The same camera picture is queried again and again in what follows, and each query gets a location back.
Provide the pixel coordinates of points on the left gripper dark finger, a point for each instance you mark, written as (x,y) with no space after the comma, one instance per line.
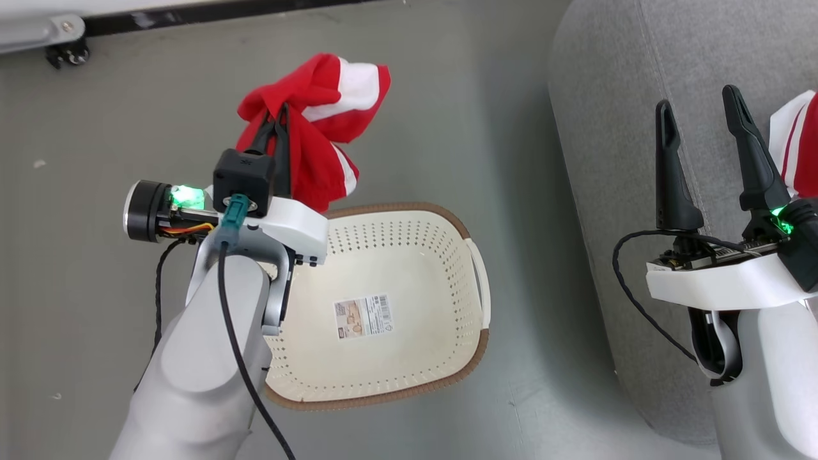
(284,166)
(265,134)

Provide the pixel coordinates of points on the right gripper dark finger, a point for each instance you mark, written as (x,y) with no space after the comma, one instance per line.
(757,172)
(674,191)

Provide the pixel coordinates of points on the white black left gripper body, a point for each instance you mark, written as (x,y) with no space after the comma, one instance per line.
(294,223)

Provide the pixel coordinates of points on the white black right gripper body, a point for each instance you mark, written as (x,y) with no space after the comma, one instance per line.
(722,284)

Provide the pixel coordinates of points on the red jersey with white sleeves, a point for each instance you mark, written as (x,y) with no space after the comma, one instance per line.
(802,147)

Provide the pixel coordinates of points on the red shorts with white stripes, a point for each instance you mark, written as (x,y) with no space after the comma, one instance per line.
(319,89)

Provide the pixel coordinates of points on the beige perforated plastic laundry basket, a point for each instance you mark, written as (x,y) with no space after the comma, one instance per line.
(409,370)

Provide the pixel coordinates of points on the grey fabric sofa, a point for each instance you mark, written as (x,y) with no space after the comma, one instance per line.
(613,160)

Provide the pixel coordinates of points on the paper barcode label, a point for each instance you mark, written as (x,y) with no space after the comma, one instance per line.
(363,316)

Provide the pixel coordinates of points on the white board with black edge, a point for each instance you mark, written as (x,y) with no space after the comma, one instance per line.
(192,13)

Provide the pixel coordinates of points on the black caster wheel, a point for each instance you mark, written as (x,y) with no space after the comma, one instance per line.
(67,54)

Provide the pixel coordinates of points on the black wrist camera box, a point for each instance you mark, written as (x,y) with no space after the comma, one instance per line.
(243,176)

